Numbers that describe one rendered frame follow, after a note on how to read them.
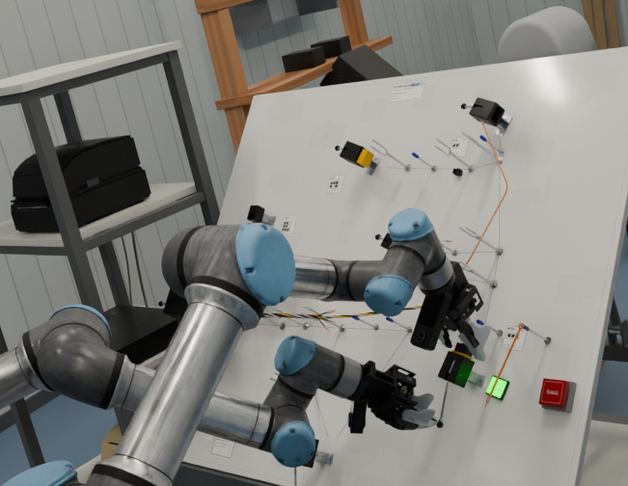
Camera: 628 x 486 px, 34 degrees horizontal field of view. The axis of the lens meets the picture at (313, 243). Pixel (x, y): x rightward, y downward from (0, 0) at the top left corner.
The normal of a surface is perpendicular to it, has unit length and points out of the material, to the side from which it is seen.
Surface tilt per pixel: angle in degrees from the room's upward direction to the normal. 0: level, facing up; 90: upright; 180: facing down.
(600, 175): 50
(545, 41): 90
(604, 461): 0
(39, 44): 90
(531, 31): 90
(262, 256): 86
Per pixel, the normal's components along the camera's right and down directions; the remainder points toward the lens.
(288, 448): 0.15, 0.22
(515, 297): -0.64, -0.34
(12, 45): 0.83, -0.05
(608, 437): -0.22, -0.94
